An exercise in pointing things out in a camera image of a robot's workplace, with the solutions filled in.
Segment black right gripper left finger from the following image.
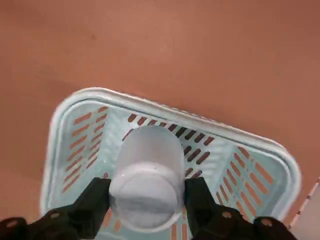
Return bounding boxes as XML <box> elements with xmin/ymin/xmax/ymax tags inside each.
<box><xmin>0</xmin><ymin>177</ymin><xmax>111</xmax><ymax>240</ymax></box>

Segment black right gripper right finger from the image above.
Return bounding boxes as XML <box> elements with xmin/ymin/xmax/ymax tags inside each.
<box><xmin>184</xmin><ymin>177</ymin><xmax>299</xmax><ymax>240</ymax></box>

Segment light blue plastic cup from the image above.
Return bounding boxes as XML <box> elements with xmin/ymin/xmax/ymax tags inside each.
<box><xmin>108</xmin><ymin>125</ymin><xmax>186</xmax><ymax>232</ymax></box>

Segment light blue plastic basket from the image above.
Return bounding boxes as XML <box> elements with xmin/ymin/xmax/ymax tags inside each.
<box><xmin>39</xmin><ymin>87</ymin><xmax>302</xmax><ymax>240</ymax></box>

